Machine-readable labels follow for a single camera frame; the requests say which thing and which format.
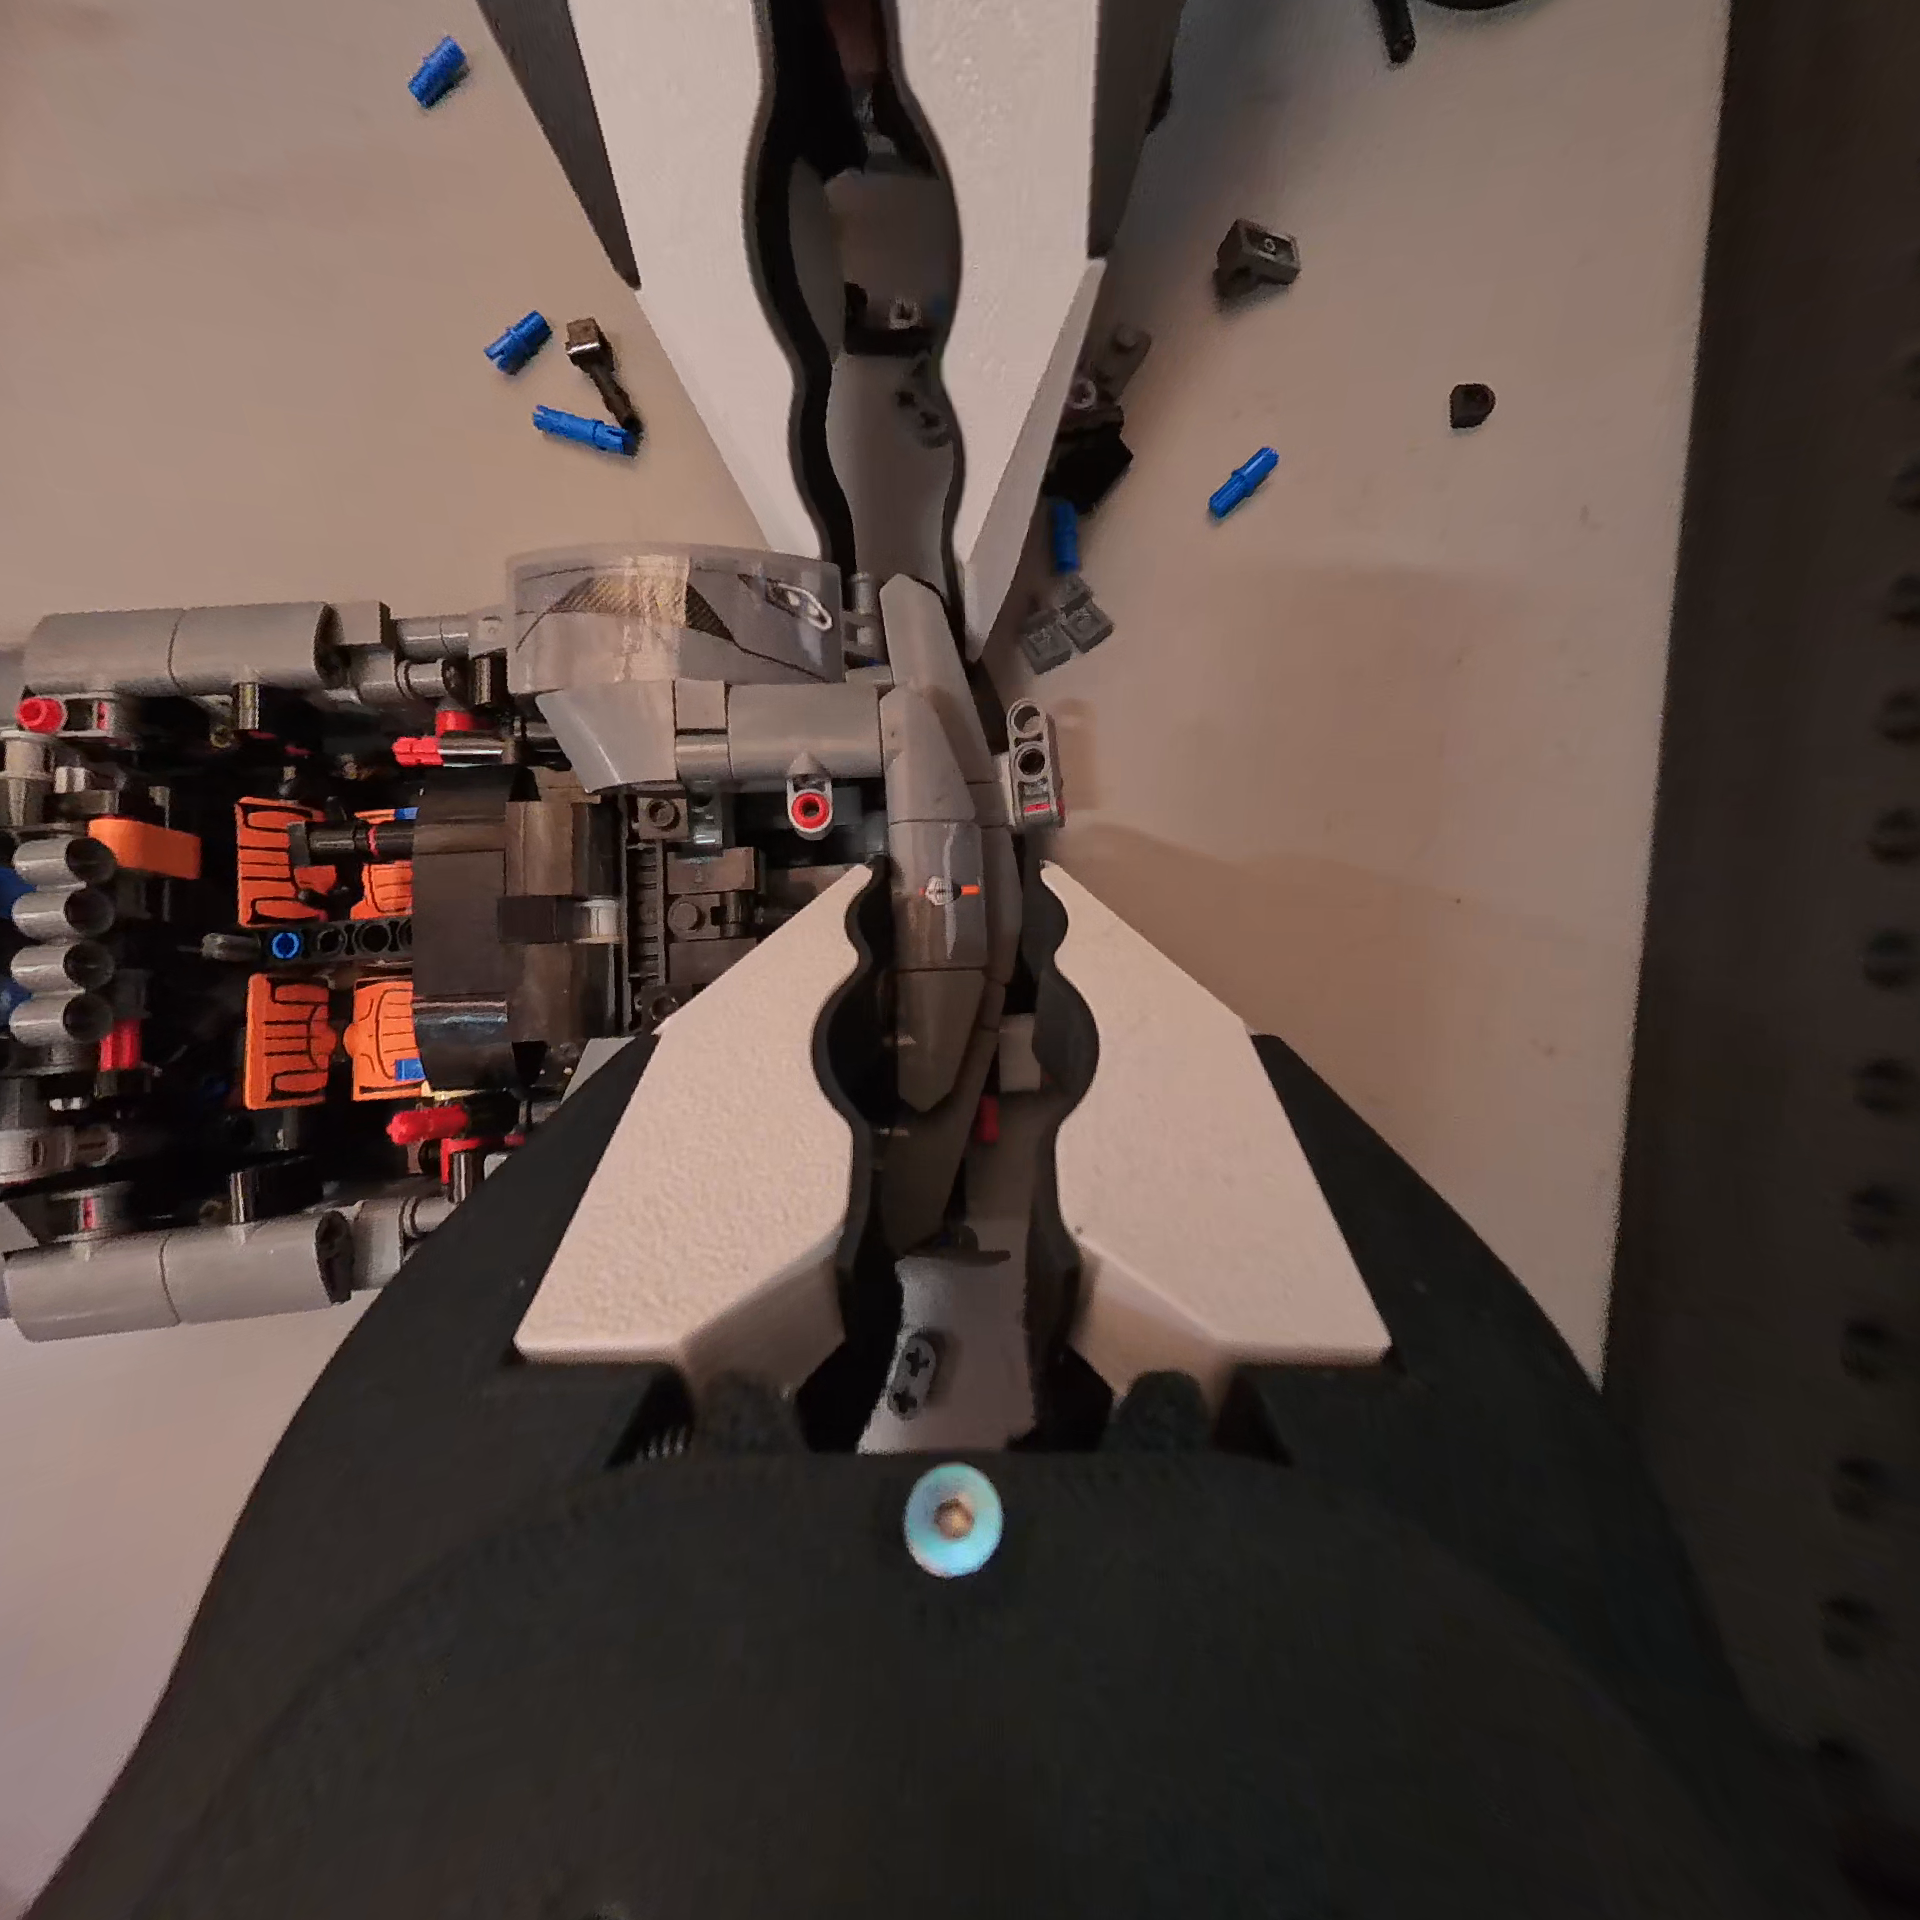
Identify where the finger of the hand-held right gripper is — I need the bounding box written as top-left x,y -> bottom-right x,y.
893,0 -> 1187,665
568,0 -> 846,569

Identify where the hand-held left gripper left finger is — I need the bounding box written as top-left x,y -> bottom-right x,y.
513,860 -> 904,1450

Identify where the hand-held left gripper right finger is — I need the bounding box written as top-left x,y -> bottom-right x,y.
1040,862 -> 1397,1450

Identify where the grey lego car model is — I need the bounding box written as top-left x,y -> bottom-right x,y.
0,532 -> 1074,1421

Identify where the pile of small lego pieces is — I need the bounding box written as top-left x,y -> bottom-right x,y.
1020,320 -> 1159,673

